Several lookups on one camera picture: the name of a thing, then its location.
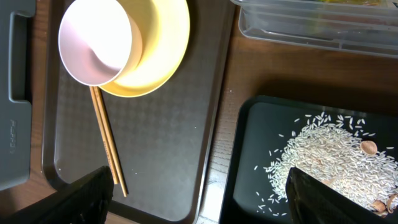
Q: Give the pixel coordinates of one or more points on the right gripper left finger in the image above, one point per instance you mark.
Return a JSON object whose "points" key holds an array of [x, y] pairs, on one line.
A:
{"points": [[86, 200]]}

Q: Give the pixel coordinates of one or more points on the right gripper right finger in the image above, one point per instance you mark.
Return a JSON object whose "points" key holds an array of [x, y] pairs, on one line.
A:
{"points": [[312, 202]]}

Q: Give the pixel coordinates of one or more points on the pile of rice waste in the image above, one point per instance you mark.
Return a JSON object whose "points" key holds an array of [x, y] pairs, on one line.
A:
{"points": [[338, 152]]}

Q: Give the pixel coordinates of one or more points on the yellow plate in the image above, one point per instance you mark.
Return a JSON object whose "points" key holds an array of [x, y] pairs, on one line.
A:
{"points": [[165, 31]]}

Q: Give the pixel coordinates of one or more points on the black waste tray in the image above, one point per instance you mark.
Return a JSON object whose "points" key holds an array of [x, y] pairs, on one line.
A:
{"points": [[265, 125]]}

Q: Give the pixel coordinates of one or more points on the wooden chopstick left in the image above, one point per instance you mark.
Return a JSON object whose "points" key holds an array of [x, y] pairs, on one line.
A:
{"points": [[103, 136]]}

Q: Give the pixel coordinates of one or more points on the wooden chopstick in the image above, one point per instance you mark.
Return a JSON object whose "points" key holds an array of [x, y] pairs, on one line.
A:
{"points": [[110, 138], [103, 136]]}

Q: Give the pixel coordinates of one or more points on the grey plastic dish rack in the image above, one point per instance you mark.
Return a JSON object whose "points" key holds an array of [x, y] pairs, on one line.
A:
{"points": [[16, 110]]}

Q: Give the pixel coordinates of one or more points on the wooden chopstick right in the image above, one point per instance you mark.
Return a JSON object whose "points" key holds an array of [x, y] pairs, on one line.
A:
{"points": [[110, 138]]}

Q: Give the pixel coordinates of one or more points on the clear plastic bin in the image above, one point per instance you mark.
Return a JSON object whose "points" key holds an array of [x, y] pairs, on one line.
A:
{"points": [[362, 27]]}

